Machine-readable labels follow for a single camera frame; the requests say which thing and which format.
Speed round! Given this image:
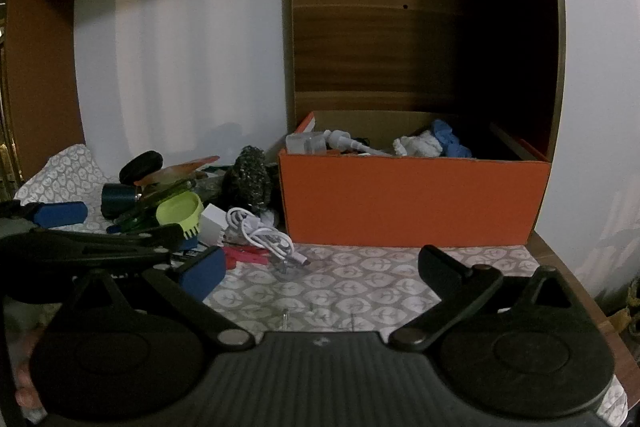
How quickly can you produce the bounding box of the leaf-patterned grey tablecloth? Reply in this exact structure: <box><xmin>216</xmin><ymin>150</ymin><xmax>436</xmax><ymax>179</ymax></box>
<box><xmin>12</xmin><ymin>143</ymin><xmax>628</xmax><ymax>427</ymax></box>

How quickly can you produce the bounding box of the brown wooden shelf frame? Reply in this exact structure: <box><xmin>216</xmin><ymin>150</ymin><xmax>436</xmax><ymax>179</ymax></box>
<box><xmin>5</xmin><ymin>0</ymin><xmax>568</xmax><ymax>178</ymax></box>

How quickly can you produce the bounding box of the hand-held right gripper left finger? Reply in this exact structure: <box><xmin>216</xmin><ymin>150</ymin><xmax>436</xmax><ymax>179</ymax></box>
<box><xmin>65</xmin><ymin>246</ymin><xmax>256</xmax><ymax>350</ymax></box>

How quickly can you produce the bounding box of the white cable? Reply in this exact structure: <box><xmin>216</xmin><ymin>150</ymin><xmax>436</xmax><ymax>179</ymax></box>
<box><xmin>225</xmin><ymin>207</ymin><xmax>312</xmax><ymax>269</ymax></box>

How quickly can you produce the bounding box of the yellow-green round brush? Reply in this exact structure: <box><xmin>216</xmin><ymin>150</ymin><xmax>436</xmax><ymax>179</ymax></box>
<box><xmin>156</xmin><ymin>192</ymin><xmax>204</xmax><ymax>240</ymax></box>

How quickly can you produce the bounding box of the person's left hand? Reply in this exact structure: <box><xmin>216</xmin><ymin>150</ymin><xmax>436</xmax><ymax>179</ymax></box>
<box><xmin>12</xmin><ymin>332</ymin><xmax>47</xmax><ymax>410</ymax></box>

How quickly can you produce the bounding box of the wooden board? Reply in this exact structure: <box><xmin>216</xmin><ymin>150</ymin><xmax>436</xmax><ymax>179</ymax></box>
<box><xmin>285</xmin><ymin>0</ymin><xmax>501</xmax><ymax>128</ymax></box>

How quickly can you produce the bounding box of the steel wool scrubber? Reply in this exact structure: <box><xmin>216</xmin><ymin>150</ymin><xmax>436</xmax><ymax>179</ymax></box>
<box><xmin>222</xmin><ymin>146</ymin><xmax>272</xmax><ymax>208</ymax></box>

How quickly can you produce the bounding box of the blue cloth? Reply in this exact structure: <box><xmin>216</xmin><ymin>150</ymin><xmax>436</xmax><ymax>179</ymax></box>
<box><xmin>431</xmin><ymin>119</ymin><xmax>474</xmax><ymax>158</ymax></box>

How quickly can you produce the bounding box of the orange plastic piece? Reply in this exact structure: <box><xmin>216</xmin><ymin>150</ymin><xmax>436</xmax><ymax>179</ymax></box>
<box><xmin>135</xmin><ymin>155</ymin><xmax>221</xmax><ymax>184</ymax></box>

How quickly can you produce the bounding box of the white power adapter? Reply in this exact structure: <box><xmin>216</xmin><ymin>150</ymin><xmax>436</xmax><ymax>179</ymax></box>
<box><xmin>199</xmin><ymin>204</ymin><xmax>232</xmax><ymax>244</ymax></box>

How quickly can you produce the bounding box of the clear plastic piece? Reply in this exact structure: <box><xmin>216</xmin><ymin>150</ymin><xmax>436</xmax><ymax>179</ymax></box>
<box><xmin>272</xmin><ymin>257</ymin><xmax>313</xmax><ymax>279</ymax></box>

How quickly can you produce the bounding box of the orange cardboard box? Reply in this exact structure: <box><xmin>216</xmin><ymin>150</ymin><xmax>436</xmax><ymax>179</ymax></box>
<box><xmin>277</xmin><ymin>109</ymin><xmax>553</xmax><ymax>249</ymax></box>

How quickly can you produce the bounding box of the white crumpled cloth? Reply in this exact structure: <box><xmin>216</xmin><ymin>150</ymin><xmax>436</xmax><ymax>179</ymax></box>
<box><xmin>394</xmin><ymin>131</ymin><xmax>444</xmax><ymax>158</ymax></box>

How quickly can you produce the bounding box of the pink clothespin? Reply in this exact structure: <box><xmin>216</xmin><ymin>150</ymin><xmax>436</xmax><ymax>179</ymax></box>
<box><xmin>222</xmin><ymin>246</ymin><xmax>272</xmax><ymax>269</ymax></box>

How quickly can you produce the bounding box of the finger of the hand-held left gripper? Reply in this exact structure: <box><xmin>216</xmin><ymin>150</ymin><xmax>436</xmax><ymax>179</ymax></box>
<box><xmin>0</xmin><ymin>199</ymin><xmax>89</xmax><ymax>230</ymax></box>
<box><xmin>15</xmin><ymin>223</ymin><xmax>187</xmax><ymax>270</ymax></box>

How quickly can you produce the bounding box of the green transparent bottle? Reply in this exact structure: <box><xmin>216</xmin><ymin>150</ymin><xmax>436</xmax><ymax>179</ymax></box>
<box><xmin>114</xmin><ymin>179</ymin><xmax>197</xmax><ymax>229</ymax></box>

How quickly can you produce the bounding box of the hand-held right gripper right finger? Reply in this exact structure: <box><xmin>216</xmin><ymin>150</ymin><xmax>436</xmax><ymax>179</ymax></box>
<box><xmin>387</xmin><ymin>244</ymin><xmax>576</xmax><ymax>353</ymax></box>

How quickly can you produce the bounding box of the white pump bottle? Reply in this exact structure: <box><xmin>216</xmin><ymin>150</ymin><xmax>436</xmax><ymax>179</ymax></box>
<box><xmin>324</xmin><ymin>129</ymin><xmax>393</xmax><ymax>156</ymax></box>

